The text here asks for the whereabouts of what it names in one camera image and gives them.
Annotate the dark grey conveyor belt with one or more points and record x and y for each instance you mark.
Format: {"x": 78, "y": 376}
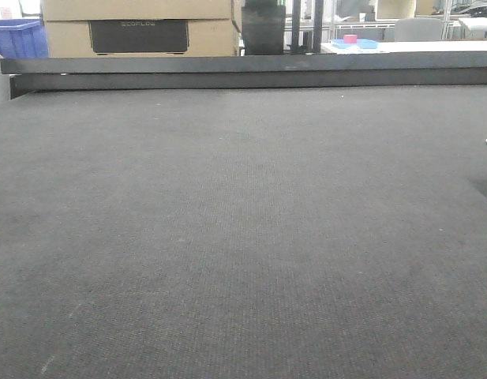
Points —
{"x": 314, "y": 233}

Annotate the brown cardboard box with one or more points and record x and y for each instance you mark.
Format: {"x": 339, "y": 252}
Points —
{"x": 160, "y": 28}

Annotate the dark grey bin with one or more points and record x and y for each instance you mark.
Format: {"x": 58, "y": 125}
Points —
{"x": 263, "y": 24}

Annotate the white background table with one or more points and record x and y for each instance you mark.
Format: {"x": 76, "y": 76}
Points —
{"x": 401, "y": 47}

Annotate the blue plastic crate background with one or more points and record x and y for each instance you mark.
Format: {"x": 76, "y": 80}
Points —
{"x": 23, "y": 38}

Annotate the black conveyor side rail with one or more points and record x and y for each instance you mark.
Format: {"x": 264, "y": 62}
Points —
{"x": 415, "y": 68}

